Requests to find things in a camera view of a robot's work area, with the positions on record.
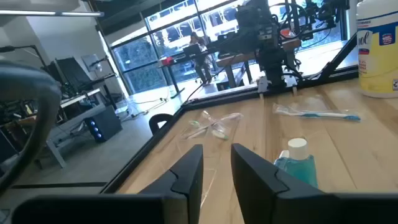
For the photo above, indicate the red box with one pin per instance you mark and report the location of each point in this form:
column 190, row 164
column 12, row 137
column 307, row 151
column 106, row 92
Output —
column 168, row 61

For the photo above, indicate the orange toothbrush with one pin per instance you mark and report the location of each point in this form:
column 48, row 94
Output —
column 230, row 117

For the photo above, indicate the black hook clamp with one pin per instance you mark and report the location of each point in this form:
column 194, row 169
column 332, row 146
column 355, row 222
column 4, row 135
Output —
column 155, row 119

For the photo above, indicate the green white toothbrush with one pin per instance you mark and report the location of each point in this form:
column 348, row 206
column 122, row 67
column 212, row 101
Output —
column 219, row 134

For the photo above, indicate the black robot rig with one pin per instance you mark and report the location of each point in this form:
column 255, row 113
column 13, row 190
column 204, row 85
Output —
column 323, row 12

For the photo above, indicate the black monitor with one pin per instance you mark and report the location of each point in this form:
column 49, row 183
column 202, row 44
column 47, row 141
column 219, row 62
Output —
column 73, row 73

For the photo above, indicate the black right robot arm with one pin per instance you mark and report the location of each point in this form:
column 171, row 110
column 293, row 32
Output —
column 273, row 65

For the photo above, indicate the black desk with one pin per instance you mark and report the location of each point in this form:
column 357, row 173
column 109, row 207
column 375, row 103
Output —
column 172, row 79

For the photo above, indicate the disinfecting wipes canister white lid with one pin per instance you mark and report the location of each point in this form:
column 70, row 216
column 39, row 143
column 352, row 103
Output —
column 377, row 62

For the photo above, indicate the dark laptop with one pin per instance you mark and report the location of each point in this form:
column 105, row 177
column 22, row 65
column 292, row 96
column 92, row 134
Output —
column 192, row 50

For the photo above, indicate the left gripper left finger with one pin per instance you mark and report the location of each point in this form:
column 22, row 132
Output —
column 124, row 211

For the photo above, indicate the gray panel monitor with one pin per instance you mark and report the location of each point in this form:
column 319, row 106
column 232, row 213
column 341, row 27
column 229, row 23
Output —
column 90, row 63

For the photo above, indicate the long ceiling light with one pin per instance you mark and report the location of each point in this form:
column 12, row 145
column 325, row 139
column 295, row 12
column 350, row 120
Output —
column 46, row 13

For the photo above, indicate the person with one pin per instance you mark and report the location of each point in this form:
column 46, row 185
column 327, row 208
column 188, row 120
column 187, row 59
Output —
column 202, row 62

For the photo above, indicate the black aluminium table frame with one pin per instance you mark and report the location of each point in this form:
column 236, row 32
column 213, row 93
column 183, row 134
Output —
column 146, row 149

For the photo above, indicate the black computer tower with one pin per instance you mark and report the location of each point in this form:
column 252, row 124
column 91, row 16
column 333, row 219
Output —
column 105, row 124

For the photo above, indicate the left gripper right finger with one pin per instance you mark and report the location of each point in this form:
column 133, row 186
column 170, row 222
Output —
column 264, row 202

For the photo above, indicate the blue white toothbrush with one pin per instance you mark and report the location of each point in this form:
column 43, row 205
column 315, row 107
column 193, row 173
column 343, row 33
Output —
column 314, row 114

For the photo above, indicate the teal mouthwash bottle white cap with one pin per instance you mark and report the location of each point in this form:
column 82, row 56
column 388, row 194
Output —
column 298, row 171

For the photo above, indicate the gray workbench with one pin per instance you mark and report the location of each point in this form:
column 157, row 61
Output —
column 74, row 123

